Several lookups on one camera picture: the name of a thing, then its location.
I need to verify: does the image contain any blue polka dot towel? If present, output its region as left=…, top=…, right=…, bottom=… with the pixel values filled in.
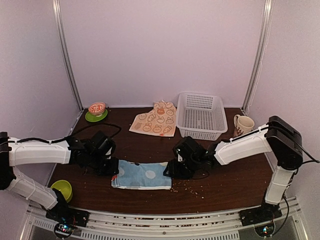
left=111, top=160, right=172, bottom=190

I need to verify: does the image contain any beige bunny print towel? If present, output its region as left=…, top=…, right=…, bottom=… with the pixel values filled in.
left=129, top=101, right=177, bottom=138

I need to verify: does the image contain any white plastic basket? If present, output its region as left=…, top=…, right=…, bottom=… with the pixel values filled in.
left=176, top=92, right=228, bottom=141

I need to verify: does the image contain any left black cable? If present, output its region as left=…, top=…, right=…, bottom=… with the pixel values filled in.
left=7, top=122, right=122, bottom=146

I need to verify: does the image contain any left aluminium frame post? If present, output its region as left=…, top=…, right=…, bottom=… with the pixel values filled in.
left=52, top=0, right=84, bottom=111

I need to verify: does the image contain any beige patterned mug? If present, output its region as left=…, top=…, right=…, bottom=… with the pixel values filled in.
left=233, top=114, right=255, bottom=138

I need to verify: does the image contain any red patterned small bowl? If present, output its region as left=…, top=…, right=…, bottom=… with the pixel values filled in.
left=88, top=102, right=106, bottom=117

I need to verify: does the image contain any aluminium frame post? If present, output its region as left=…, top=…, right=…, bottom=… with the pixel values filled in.
left=241, top=0, right=274, bottom=115
left=52, top=0, right=84, bottom=111

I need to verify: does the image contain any right aluminium frame post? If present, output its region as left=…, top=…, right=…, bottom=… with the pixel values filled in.
left=241, top=0, right=274, bottom=115

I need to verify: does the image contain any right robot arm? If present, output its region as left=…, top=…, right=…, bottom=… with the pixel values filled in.
left=163, top=115, right=303, bottom=221

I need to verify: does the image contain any green saucer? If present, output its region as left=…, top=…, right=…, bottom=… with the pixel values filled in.
left=85, top=109, right=108, bottom=123

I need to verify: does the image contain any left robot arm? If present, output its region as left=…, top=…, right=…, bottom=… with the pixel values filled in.
left=0, top=131, right=119, bottom=222

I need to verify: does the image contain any lime green bowl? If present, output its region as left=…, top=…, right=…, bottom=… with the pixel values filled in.
left=50, top=179, right=73, bottom=203

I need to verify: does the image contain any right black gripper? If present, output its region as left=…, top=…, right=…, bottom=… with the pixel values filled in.
left=163, top=156, right=200, bottom=180

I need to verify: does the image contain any front aluminium rail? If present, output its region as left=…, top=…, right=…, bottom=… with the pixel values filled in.
left=18, top=206, right=310, bottom=240

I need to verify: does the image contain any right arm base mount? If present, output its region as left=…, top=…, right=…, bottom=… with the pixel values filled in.
left=239, top=206, right=283, bottom=227

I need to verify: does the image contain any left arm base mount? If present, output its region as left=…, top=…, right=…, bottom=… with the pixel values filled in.
left=45, top=208, right=90, bottom=227

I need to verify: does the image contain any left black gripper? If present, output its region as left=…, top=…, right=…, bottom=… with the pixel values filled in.
left=87, top=152, right=119, bottom=176

